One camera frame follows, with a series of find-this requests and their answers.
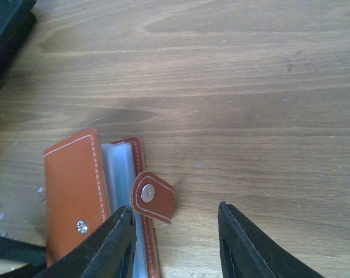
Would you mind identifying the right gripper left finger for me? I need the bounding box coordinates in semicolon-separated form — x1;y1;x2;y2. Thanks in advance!
37;206;136;278

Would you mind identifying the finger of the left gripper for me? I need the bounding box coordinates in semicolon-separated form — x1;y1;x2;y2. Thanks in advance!
0;236;47;278

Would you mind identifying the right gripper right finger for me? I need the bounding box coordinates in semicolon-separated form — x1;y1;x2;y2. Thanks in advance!
218;202;322;277

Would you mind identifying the brown leather card holder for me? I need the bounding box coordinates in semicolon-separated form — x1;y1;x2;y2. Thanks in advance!
43;129;175;277

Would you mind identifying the black bin with teal cards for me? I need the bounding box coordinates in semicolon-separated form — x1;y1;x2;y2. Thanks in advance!
0;0;37;79

